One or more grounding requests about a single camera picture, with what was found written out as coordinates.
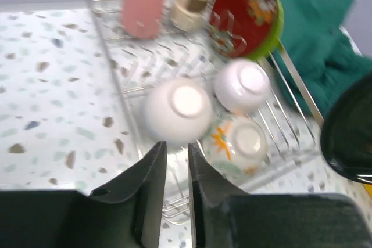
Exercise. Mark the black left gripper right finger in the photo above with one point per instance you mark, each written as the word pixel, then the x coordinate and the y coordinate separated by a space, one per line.
pixel 223 215

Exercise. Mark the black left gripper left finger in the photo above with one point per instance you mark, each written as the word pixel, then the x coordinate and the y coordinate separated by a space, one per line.
pixel 124 212

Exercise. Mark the white floral bowl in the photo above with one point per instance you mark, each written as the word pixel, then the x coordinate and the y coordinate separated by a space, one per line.
pixel 235 146

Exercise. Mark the white speckled bowl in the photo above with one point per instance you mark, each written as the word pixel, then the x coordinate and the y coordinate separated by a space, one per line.
pixel 241 86

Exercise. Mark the black plate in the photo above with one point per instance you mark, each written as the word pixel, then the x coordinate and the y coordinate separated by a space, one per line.
pixel 345 138

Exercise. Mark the metal wire dish rack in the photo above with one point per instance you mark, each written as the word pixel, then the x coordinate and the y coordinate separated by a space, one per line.
pixel 138 66

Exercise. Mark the pink plastic cup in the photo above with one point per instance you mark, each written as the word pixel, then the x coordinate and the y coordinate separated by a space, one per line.
pixel 142 18

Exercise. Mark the red floral plate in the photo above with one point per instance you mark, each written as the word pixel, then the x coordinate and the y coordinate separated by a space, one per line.
pixel 238 27

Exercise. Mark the steel cup beige sleeve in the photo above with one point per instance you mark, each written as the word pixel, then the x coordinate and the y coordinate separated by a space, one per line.
pixel 187 15

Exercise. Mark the yellow plastic bin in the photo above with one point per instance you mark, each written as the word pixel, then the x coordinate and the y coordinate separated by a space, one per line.
pixel 368 188

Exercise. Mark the teal green cloth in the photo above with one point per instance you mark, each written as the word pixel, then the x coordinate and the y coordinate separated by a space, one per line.
pixel 320 51

